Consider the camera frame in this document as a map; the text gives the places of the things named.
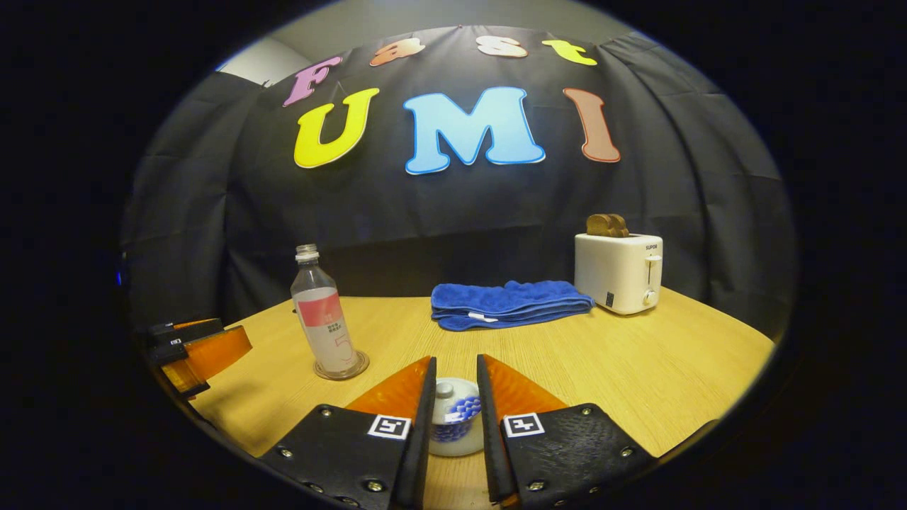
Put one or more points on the brown toast slice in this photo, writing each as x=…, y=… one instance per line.
x=599, y=225
x=620, y=227

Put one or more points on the clear plastic water bottle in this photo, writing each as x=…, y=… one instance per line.
x=322, y=319

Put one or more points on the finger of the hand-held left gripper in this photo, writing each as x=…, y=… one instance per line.
x=181, y=331
x=212, y=354

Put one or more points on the round brown coaster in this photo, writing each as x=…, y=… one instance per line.
x=363, y=365

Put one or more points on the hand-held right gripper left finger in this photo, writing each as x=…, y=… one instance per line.
x=421, y=453

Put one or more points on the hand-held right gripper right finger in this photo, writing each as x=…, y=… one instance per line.
x=492, y=453

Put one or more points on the white toaster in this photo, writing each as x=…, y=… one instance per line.
x=613, y=276

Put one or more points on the folded blue towel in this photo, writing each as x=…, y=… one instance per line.
x=510, y=303

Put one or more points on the black backdrop cloth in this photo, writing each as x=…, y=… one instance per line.
x=460, y=212

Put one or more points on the white blue-patterned teacup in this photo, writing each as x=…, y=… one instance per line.
x=453, y=443

